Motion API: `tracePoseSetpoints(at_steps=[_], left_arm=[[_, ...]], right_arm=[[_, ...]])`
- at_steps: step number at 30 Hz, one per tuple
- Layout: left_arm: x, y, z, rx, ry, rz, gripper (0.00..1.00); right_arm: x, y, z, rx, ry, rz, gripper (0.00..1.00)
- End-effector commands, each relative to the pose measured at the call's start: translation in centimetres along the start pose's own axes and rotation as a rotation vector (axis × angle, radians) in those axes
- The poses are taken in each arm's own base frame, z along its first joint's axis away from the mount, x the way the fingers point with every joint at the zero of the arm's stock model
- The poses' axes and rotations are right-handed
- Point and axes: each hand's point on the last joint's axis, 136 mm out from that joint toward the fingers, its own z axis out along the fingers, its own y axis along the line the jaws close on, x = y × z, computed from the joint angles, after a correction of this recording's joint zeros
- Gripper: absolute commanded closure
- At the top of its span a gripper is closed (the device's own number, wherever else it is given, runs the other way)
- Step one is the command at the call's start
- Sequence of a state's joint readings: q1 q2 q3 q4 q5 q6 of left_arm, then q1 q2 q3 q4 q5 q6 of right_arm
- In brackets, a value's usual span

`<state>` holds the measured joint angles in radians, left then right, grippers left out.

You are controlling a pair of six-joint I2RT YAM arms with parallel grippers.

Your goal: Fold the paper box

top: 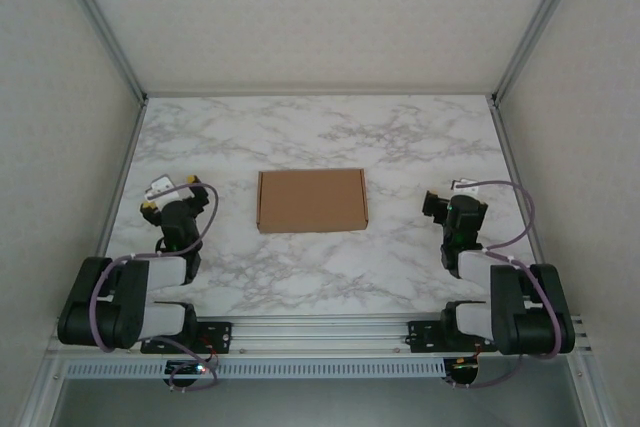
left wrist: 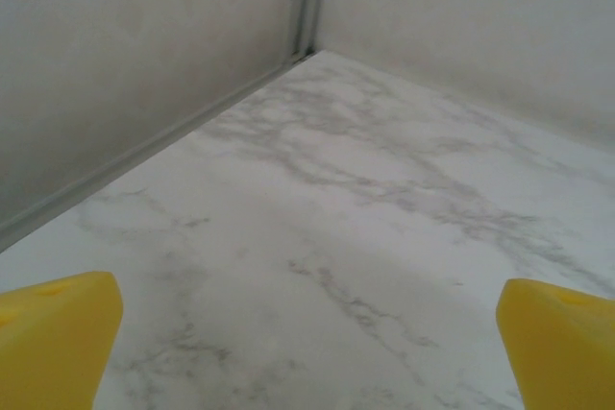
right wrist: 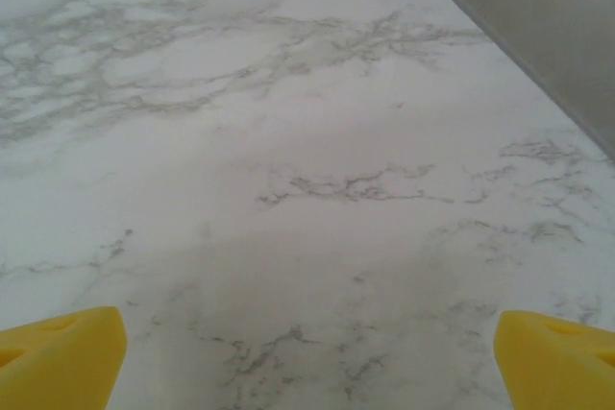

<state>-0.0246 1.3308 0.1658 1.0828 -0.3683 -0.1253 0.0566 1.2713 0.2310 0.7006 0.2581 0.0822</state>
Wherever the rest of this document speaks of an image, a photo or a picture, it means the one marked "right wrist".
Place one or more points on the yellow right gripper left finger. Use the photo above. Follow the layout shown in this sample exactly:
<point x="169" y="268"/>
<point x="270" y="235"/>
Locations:
<point x="67" y="362"/>

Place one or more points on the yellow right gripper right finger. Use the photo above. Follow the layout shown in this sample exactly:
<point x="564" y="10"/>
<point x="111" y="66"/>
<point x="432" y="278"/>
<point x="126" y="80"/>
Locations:
<point x="552" y="367"/>

